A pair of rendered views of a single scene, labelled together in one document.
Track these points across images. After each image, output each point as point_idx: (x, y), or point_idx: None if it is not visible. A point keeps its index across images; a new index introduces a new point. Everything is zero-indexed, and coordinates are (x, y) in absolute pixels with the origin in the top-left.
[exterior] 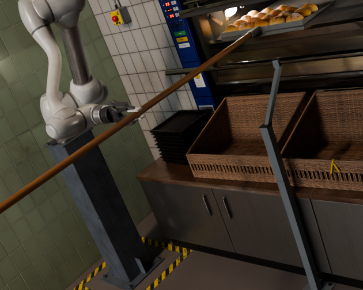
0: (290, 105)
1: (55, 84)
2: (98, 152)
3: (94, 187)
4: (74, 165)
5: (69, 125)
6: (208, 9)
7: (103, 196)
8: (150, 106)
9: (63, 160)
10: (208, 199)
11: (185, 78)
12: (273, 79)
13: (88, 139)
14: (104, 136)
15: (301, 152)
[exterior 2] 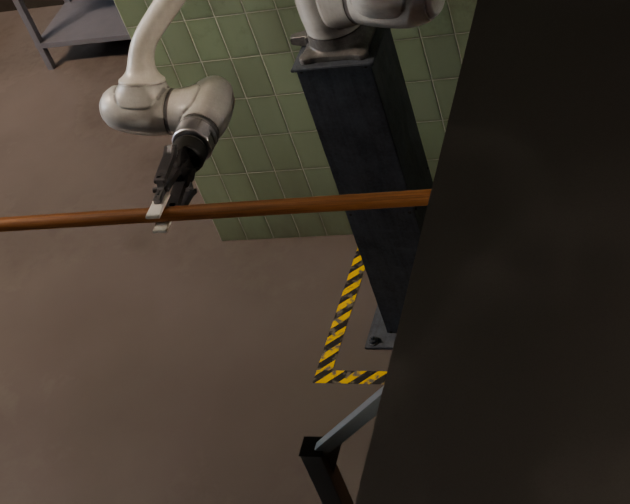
0: None
1: (149, 25)
2: (377, 111)
3: (347, 163)
4: (311, 110)
5: (125, 123)
6: None
7: (365, 186)
8: (190, 217)
9: None
10: None
11: (317, 205)
12: (379, 389)
13: (357, 79)
14: (66, 222)
15: None
